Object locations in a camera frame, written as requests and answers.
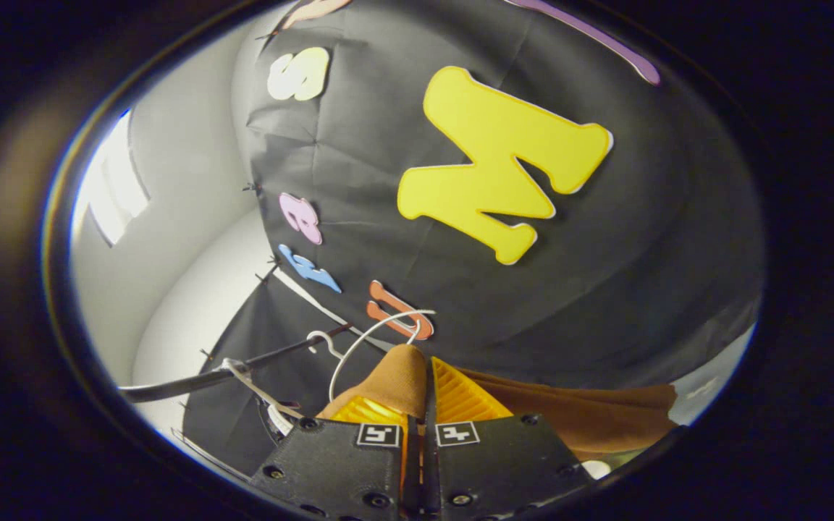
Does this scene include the ceiling light panel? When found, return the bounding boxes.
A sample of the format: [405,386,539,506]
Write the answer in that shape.
[87,109,151,247]

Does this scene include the black clothes rack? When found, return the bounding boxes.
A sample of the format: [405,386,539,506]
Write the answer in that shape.
[119,322,354,404]

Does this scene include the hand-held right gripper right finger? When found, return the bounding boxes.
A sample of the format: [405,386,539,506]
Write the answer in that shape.
[419,356,597,521]

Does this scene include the black backdrop cloth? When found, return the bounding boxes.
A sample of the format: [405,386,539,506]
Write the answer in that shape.
[182,0,764,475]

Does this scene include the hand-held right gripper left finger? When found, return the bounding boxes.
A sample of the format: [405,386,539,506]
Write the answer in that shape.
[249,394,419,521]

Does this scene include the white plastic hanger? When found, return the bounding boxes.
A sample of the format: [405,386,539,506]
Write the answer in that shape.
[306,309,437,403]
[222,357,303,422]

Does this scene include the brown jacket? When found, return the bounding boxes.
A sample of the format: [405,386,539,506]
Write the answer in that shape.
[316,344,678,461]

